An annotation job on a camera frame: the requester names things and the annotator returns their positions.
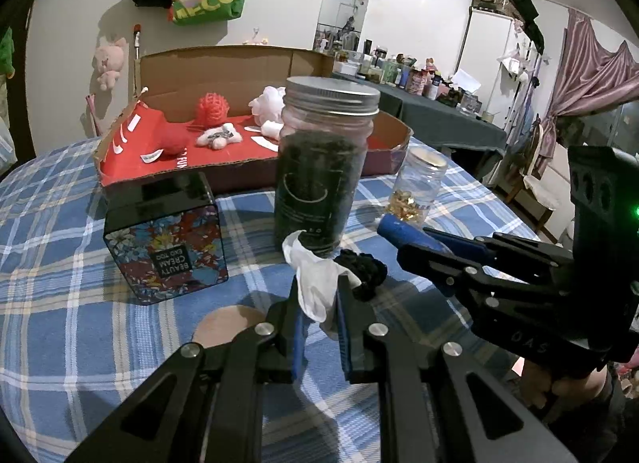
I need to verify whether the red cloth bundle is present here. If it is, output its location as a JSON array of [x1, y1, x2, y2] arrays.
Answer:
[[145, 113, 189, 155]]

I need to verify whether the white plastic bag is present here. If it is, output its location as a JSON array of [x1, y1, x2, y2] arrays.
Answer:
[[0, 118, 16, 174]]

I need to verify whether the white fabric wardrobe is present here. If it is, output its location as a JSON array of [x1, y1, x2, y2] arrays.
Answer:
[[456, 0, 545, 124]]

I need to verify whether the floral black tin box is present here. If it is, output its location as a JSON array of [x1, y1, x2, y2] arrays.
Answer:
[[103, 172, 229, 305]]

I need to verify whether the wooden chair with white cushion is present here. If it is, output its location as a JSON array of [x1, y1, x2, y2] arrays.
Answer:
[[509, 118, 570, 224]]

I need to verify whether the cardboard box with red lining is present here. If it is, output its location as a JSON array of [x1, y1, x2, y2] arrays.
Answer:
[[94, 45, 415, 194]]

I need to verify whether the pink plush toy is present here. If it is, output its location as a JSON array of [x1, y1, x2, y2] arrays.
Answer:
[[93, 36, 128, 91]]

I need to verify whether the patterned storage bag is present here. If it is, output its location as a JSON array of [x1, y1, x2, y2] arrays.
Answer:
[[472, 0, 522, 19]]

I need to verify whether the person's right hand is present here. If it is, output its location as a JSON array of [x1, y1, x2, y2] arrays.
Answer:
[[522, 358, 607, 412]]

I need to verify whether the red mesh bath pouf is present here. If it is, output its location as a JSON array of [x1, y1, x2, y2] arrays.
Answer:
[[194, 92, 230, 127]]

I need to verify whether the black scrunchie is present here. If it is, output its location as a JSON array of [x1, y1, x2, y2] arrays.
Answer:
[[333, 250, 389, 301]]

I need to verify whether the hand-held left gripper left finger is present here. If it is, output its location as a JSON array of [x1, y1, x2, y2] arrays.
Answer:
[[65, 278, 308, 463]]

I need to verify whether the white thin glove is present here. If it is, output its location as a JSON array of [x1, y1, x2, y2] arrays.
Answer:
[[282, 231, 363, 341]]

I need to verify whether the side table with bottles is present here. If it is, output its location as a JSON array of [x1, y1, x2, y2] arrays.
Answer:
[[317, 36, 495, 117]]

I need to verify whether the dark garment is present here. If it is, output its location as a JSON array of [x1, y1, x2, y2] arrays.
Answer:
[[499, 0, 545, 52]]

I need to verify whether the tan round pad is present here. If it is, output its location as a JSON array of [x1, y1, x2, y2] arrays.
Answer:
[[192, 306, 268, 349]]

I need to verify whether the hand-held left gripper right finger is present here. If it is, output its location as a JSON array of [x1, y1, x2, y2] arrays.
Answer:
[[335, 273, 580, 463]]

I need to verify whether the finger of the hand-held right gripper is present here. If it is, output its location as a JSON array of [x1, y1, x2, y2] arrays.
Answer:
[[397, 242, 571, 312], [377, 216, 575, 270]]

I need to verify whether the blue plaid tablecloth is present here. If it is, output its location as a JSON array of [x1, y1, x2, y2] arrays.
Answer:
[[0, 136, 565, 463]]

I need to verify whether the table with dark green cloth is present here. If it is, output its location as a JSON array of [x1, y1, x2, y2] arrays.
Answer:
[[332, 71, 507, 179]]

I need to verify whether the green plush toy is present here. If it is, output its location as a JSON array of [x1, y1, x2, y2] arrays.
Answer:
[[0, 28, 13, 77]]

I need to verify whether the large jar with metal lid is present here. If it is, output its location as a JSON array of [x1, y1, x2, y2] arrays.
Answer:
[[274, 76, 381, 259]]

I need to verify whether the small clear plastic jar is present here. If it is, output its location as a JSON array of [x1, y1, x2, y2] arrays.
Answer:
[[383, 146, 448, 227]]

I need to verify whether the pink curtain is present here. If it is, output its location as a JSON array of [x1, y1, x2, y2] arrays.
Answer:
[[536, 8, 639, 179]]

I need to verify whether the white envelope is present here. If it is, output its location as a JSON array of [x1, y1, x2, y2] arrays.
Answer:
[[449, 68, 482, 94]]

